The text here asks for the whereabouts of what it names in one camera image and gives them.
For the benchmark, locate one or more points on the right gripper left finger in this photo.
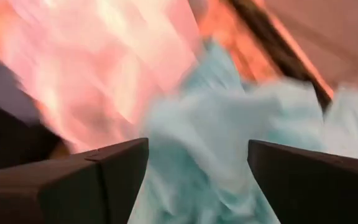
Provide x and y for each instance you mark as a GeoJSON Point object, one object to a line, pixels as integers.
{"type": "Point", "coordinates": [57, 193]}

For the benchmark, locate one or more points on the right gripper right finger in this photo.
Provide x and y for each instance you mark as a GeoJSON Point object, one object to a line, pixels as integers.
{"type": "Point", "coordinates": [322, 193]}

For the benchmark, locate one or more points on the black metal rig frame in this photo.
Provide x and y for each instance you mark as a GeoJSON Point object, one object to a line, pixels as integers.
{"type": "Point", "coordinates": [275, 46]}

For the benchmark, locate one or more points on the black cloth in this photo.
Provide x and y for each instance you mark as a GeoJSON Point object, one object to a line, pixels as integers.
{"type": "Point", "coordinates": [11, 140]}

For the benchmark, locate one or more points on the light blue shirt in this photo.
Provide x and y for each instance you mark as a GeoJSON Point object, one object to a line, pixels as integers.
{"type": "Point", "coordinates": [213, 124]}

